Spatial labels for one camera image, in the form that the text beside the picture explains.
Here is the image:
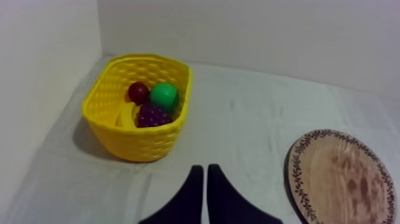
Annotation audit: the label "yellow plastic basket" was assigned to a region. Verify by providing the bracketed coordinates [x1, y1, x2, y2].
[81, 54, 193, 163]

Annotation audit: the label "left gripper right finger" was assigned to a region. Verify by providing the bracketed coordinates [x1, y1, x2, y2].
[207, 163, 283, 224]

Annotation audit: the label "yellow toy banana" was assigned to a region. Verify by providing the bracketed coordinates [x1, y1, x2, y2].
[114, 102, 142, 129]

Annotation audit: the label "round wooden board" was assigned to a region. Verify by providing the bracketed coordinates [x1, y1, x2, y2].
[283, 129, 399, 224]

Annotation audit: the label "purple toy grapes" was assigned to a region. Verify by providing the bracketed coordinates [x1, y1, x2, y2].
[136, 101, 174, 128]

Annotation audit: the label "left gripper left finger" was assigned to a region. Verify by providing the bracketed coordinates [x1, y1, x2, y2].
[138, 164, 205, 224]

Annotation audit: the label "green toy pear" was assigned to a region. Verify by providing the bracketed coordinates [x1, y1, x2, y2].
[149, 82, 180, 113]

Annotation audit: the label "small red fruit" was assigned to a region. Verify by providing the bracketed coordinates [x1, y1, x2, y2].
[127, 82, 150, 105]

